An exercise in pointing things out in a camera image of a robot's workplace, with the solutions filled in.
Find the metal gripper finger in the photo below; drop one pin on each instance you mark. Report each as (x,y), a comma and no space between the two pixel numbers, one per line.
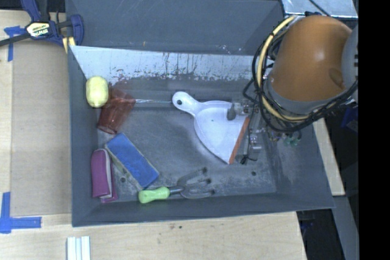
(232,111)
(251,146)

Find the white dustpan with orange edge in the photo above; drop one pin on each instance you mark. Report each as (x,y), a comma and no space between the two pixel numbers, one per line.
(213,128)

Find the grey metal bin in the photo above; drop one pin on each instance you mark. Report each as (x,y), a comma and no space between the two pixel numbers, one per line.
(170,143)

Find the blue sponge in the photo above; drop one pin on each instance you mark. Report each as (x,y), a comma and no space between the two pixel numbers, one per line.
(132,159)

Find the red translucent cup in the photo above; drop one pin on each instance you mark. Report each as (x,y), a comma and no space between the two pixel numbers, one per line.
(115,114)

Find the yellow toy lemon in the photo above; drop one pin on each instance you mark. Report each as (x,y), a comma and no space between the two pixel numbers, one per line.
(97,91)

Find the pale wood board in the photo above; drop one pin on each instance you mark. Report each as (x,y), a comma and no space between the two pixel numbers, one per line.
(39,131)

